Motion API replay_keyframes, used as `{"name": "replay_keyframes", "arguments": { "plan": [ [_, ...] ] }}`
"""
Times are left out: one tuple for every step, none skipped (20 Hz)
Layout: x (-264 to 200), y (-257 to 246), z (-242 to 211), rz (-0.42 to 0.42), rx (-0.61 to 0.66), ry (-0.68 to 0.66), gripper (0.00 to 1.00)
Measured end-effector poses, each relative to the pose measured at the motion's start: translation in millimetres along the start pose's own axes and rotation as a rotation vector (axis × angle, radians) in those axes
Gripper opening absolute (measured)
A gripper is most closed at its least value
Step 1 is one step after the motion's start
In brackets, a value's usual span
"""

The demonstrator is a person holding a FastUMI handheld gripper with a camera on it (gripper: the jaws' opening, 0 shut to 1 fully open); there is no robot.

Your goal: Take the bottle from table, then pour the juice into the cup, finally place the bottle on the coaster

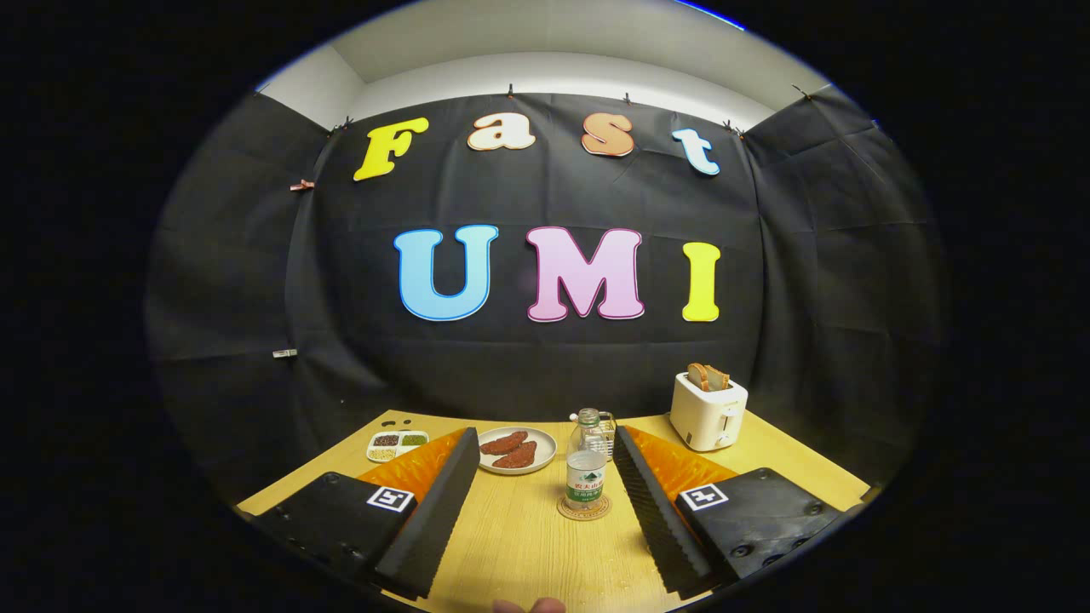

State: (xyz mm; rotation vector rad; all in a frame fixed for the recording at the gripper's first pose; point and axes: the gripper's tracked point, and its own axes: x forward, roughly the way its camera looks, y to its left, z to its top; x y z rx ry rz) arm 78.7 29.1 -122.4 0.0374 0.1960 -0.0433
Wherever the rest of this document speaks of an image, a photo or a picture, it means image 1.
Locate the round cork coaster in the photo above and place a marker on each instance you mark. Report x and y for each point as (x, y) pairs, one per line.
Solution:
(602, 512)

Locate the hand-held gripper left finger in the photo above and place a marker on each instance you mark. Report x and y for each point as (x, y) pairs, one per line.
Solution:
(434, 528)

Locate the clear plastic juice bottle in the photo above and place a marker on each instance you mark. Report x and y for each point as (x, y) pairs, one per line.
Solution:
(586, 477)

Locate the brown toast slice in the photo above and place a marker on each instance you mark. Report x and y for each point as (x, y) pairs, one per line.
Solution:
(719, 380)
(697, 376)

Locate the white toaster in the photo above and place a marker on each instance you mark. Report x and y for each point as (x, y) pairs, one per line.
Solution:
(702, 417)

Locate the white divided condiment dish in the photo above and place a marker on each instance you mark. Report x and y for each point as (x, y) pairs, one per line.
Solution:
(398, 451)

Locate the black backdrop cloth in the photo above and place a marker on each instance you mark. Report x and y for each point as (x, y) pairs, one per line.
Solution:
(528, 358)

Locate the red meat slice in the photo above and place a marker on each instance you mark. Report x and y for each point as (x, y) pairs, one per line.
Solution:
(515, 457)
(502, 443)

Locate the wooden table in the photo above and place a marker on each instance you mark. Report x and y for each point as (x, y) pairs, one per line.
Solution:
(528, 545)

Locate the white round plate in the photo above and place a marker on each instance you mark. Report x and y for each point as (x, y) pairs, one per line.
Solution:
(549, 447)

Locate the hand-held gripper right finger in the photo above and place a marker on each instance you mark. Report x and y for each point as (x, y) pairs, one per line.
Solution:
(660, 528)

